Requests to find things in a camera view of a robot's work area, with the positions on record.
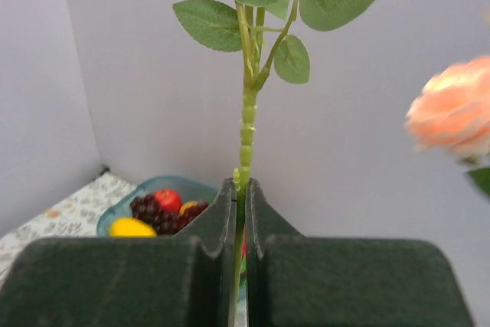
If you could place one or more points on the white rose stem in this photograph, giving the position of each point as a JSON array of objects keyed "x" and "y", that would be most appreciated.
[{"x": 260, "y": 31}]

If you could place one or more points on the yellow mango left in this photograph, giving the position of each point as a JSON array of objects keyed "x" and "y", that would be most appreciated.
[{"x": 131, "y": 227}]

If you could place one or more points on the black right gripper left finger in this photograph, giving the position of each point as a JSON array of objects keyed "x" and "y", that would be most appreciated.
[{"x": 183, "y": 280}]

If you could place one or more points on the teal plastic fruit basket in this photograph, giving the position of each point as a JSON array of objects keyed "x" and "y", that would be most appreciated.
[{"x": 188, "y": 190}]

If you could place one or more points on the red apple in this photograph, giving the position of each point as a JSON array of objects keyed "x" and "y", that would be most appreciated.
[{"x": 168, "y": 200}]

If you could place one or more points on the floral tablecloth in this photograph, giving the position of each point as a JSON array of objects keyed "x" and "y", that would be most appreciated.
[{"x": 76, "y": 215}]

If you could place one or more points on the dark red grape bunch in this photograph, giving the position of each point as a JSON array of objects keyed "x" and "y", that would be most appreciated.
[{"x": 146, "y": 209}]

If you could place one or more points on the peach rose stem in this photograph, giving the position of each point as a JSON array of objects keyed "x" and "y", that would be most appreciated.
[{"x": 451, "y": 113}]

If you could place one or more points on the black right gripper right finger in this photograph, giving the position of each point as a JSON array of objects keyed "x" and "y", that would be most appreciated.
[{"x": 295, "y": 280}]

